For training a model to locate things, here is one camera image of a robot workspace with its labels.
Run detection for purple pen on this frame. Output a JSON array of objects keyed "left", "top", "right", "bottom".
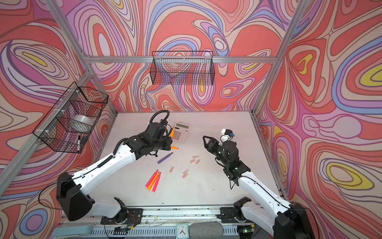
[{"left": 157, "top": 152, "right": 173, "bottom": 164}]

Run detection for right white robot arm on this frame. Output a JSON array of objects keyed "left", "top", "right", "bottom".
[{"left": 203, "top": 135, "right": 315, "bottom": 239}]

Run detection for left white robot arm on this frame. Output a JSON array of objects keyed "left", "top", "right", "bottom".
[{"left": 56, "top": 119, "right": 172, "bottom": 224}]

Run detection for pink pen left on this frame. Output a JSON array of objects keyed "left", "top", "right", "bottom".
[{"left": 145, "top": 170, "right": 158, "bottom": 189}]

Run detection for pink pen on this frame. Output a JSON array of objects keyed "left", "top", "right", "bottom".
[
  {"left": 145, "top": 170, "right": 158, "bottom": 189},
  {"left": 152, "top": 172, "right": 161, "bottom": 193}
]

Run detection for pink pen right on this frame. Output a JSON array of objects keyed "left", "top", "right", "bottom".
[{"left": 152, "top": 172, "right": 161, "bottom": 193}]

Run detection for orange pen in bundle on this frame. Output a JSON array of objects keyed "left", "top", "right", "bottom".
[{"left": 148, "top": 172, "right": 160, "bottom": 191}]

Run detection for pink calculator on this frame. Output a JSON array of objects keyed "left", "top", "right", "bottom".
[{"left": 173, "top": 122, "right": 191, "bottom": 143}]

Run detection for silver tape roll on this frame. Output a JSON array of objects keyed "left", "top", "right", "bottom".
[{"left": 69, "top": 115, "right": 94, "bottom": 133}]

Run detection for black marker in basket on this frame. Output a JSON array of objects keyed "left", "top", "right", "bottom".
[{"left": 77, "top": 135, "right": 81, "bottom": 153}]

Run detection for small white clock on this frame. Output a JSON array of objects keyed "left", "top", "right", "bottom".
[{"left": 176, "top": 223, "right": 190, "bottom": 239}]

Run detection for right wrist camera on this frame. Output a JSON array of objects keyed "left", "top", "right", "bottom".
[{"left": 220, "top": 128, "right": 235, "bottom": 142}]

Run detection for black wire basket back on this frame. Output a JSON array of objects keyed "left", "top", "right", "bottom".
[{"left": 150, "top": 50, "right": 215, "bottom": 86}]

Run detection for black wire basket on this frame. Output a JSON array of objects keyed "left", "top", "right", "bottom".
[
  {"left": 150, "top": 50, "right": 215, "bottom": 86},
  {"left": 33, "top": 83, "right": 108, "bottom": 153}
]

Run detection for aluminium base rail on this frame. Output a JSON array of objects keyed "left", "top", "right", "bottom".
[{"left": 51, "top": 205, "right": 260, "bottom": 239}]

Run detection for black wire basket left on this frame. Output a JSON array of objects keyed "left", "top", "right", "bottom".
[{"left": 33, "top": 83, "right": 108, "bottom": 153}]

